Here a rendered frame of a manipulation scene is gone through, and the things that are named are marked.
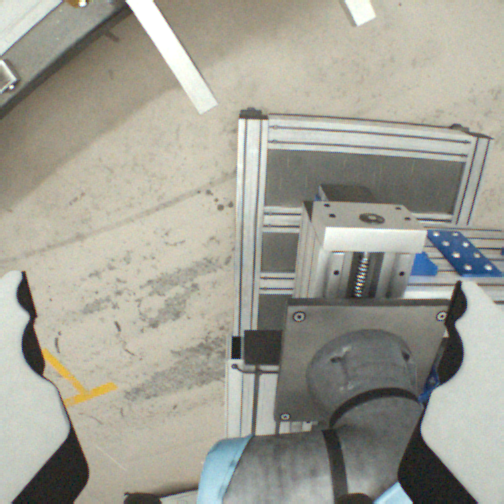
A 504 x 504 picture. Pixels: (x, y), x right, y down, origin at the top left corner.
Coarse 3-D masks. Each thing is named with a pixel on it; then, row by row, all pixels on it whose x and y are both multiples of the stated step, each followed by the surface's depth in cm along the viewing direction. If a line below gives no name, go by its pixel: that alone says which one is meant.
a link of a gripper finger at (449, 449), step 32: (480, 288) 11; (448, 320) 11; (480, 320) 9; (448, 352) 9; (480, 352) 8; (448, 384) 7; (480, 384) 7; (448, 416) 7; (480, 416) 7; (416, 448) 6; (448, 448) 6; (480, 448) 6; (416, 480) 6; (448, 480) 6; (480, 480) 5
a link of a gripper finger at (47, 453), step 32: (0, 288) 10; (0, 320) 9; (32, 320) 11; (0, 352) 8; (32, 352) 8; (0, 384) 7; (32, 384) 7; (0, 416) 6; (32, 416) 6; (64, 416) 6; (0, 448) 6; (32, 448) 6; (64, 448) 6; (0, 480) 5; (32, 480) 5; (64, 480) 6
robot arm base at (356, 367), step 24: (360, 336) 49; (384, 336) 49; (312, 360) 51; (336, 360) 49; (360, 360) 46; (384, 360) 46; (408, 360) 49; (312, 384) 50; (336, 384) 46; (360, 384) 44; (384, 384) 43; (408, 384) 45; (336, 408) 45
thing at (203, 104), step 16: (128, 0) 48; (144, 0) 48; (144, 16) 49; (160, 16) 49; (160, 32) 50; (160, 48) 51; (176, 48) 51; (176, 64) 52; (192, 64) 53; (192, 80) 54; (192, 96) 55; (208, 96) 55
